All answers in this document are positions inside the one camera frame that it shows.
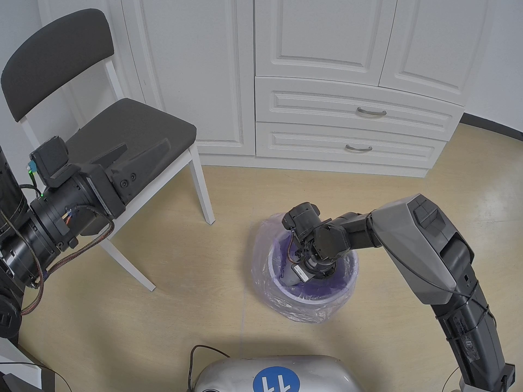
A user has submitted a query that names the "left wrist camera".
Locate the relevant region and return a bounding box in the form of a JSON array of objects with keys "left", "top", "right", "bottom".
[{"left": 29, "top": 136, "right": 70, "bottom": 188}]

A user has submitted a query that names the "grey and white chair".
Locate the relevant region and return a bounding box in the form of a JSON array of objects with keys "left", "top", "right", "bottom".
[{"left": 1, "top": 8, "right": 216, "bottom": 292}]

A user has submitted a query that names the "white trash bin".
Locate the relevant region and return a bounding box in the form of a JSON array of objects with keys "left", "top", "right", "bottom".
[{"left": 266, "top": 243, "right": 361, "bottom": 313}]

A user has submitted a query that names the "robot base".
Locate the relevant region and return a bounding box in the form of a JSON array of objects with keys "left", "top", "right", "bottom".
[{"left": 196, "top": 354, "right": 362, "bottom": 392}]

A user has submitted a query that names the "purple plastic bag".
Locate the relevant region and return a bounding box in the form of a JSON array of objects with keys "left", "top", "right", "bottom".
[{"left": 251, "top": 212, "right": 361, "bottom": 325}]

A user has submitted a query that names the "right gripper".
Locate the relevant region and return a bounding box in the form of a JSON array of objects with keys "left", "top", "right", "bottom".
[{"left": 286, "top": 255, "right": 340, "bottom": 288}]

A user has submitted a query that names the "black cable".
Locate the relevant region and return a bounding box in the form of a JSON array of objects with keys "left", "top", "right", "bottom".
[
  {"left": 447, "top": 368, "right": 465, "bottom": 392},
  {"left": 20, "top": 204, "right": 116, "bottom": 316},
  {"left": 187, "top": 345, "right": 230, "bottom": 391}
]

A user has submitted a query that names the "white wardrobe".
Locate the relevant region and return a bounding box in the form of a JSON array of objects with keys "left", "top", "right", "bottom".
[{"left": 104, "top": 0, "right": 496, "bottom": 177}]

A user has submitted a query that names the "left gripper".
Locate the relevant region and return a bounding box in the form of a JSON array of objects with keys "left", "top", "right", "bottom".
[{"left": 31, "top": 138, "right": 171, "bottom": 255}]

